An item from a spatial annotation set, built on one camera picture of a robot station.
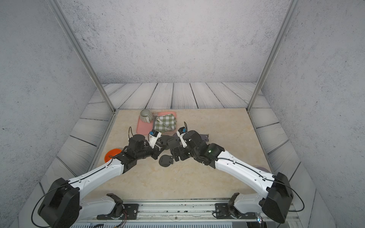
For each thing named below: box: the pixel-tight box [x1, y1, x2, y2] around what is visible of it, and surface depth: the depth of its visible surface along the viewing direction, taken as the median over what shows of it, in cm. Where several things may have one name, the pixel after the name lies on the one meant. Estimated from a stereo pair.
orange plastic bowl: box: [104, 148, 123, 163], surface depth 93 cm
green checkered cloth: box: [153, 113, 177, 133], surface depth 113 cm
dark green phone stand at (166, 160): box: [158, 154, 174, 168], surface depth 93 cm
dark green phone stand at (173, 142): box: [166, 135, 182, 151], surface depth 81 cm
